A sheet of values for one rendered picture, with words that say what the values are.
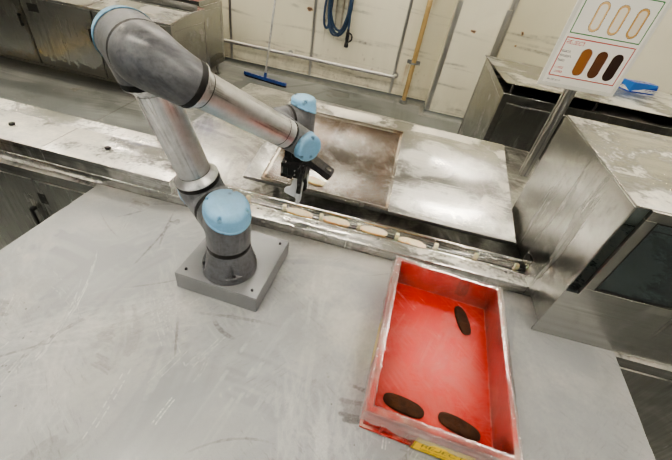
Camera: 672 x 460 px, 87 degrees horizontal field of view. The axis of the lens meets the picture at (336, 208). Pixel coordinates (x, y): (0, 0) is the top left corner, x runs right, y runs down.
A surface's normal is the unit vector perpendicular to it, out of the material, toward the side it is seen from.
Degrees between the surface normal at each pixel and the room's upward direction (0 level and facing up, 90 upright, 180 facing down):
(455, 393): 0
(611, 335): 90
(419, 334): 0
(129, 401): 0
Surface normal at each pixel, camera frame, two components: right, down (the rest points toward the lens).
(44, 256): 0.14, -0.77
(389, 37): -0.22, 0.59
